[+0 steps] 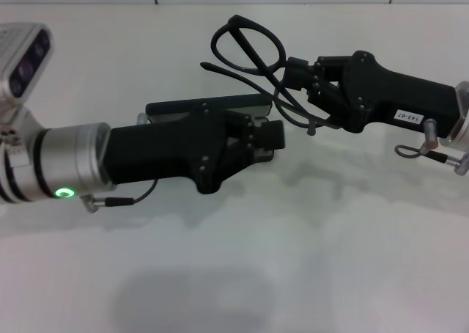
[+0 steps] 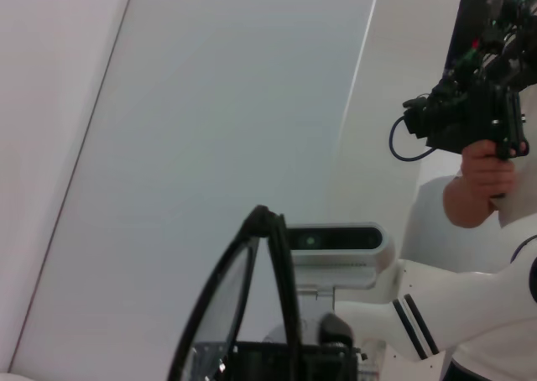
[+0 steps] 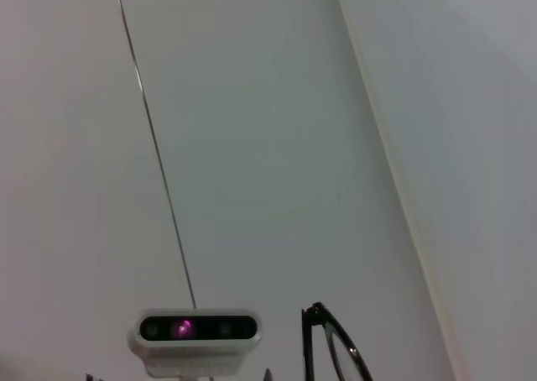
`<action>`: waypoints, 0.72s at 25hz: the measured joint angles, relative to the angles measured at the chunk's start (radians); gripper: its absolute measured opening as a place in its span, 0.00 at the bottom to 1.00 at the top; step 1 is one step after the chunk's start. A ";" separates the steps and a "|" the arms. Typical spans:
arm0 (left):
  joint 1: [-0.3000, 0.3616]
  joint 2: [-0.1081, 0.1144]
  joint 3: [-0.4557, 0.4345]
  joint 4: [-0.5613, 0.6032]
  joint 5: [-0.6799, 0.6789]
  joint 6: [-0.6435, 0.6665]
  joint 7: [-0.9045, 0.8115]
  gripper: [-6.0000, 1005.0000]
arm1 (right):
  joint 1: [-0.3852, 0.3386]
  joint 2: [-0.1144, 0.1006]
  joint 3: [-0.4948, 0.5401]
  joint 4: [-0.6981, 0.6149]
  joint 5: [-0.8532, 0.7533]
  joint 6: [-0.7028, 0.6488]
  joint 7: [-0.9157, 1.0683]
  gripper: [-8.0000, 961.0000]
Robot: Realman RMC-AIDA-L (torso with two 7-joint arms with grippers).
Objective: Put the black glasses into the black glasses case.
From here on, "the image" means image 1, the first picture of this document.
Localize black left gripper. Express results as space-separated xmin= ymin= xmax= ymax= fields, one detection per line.
xmin=102 ymin=103 xmax=287 ymax=195

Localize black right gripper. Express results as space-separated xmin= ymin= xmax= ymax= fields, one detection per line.
xmin=287 ymin=50 xmax=466 ymax=139

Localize black round glasses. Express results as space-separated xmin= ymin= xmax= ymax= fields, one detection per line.
xmin=200 ymin=15 xmax=338 ymax=138

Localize black glasses case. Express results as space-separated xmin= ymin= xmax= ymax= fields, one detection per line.
xmin=145 ymin=95 xmax=276 ymax=164

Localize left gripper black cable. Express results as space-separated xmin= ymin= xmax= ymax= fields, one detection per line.
xmin=82 ymin=112 xmax=158 ymax=213

